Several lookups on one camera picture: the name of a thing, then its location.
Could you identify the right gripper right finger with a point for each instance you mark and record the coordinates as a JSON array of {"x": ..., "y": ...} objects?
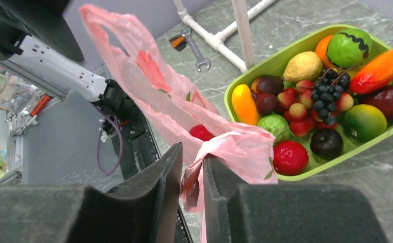
[{"x": 236, "y": 211}]

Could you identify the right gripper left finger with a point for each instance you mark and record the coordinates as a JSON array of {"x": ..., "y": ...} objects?
[{"x": 70, "y": 213}]

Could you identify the large red apple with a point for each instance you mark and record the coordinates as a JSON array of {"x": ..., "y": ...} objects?
[{"x": 201, "y": 132}]

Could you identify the pink plastic bag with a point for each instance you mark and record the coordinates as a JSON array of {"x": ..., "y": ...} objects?
[{"x": 173, "y": 105}]

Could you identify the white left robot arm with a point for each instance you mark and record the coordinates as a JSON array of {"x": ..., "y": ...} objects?
[{"x": 36, "y": 44}]

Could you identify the small red apple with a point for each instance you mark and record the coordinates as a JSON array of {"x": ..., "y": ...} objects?
[{"x": 290, "y": 158}]

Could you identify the light green sugar apple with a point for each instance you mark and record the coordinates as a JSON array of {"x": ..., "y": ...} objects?
[{"x": 277, "y": 125}]

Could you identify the yellow orange mango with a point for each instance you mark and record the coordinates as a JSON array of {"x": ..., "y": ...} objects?
[{"x": 244, "y": 106}]

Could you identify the dark mangosteen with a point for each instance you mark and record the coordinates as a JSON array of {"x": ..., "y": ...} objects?
[{"x": 327, "y": 144}]

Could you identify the dark purple plum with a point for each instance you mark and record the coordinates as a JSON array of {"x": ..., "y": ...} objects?
[{"x": 265, "y": 90}]

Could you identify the dark grape bunch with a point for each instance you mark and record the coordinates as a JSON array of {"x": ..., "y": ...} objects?
[{"x": 326, "y": 93}]

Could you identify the steel wrench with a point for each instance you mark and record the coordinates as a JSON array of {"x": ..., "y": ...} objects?
[{"x": 200, "y": 59}]

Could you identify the green yellow mango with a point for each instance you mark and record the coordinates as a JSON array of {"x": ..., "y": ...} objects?
[{"x": 364, "y": 122}]

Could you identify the yellow lemon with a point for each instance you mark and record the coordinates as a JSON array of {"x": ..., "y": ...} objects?
[{"x": 305, "y": 65}]

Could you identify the orange tangerine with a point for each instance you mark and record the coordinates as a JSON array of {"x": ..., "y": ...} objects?
[{"x": 321, "y": 50}]

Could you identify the dark red apple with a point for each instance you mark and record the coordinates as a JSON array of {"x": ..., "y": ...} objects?
[{"x": 381, "y": 99}]

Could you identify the green custard apple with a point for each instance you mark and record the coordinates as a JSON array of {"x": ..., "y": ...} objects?
[{"x": 349, "y": 47}]

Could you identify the orange papaya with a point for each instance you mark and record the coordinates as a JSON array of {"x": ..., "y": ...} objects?
[{"x": 375, "y": 75}]

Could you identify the white pvc pipe frame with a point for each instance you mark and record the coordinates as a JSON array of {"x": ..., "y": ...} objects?
[{"x": 241, "y": 25}]

